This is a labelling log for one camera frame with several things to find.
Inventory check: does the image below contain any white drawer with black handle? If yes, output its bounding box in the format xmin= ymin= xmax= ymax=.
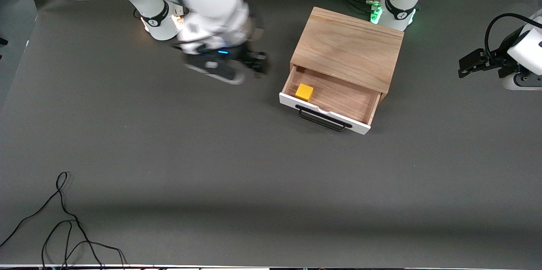
xmin=279 ymin=65 xmax=382 ymax=135

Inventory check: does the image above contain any thin black loose cable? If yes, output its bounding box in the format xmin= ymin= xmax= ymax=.
xmin=0 ymin=171 xmax=127 ymax=269

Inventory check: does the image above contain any black left arm wrist cable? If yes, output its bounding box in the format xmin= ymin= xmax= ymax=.
xmin=484 ymin=12 xmax=542 ymax=64

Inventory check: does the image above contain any wooden drawer cabinet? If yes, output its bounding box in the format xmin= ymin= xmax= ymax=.
xmin=290 ymin=6 xmax=404 ymax=104

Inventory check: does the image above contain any yellow cube block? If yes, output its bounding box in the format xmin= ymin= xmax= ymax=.
xmin=295 ymin=83 xmax=315 ymax=102

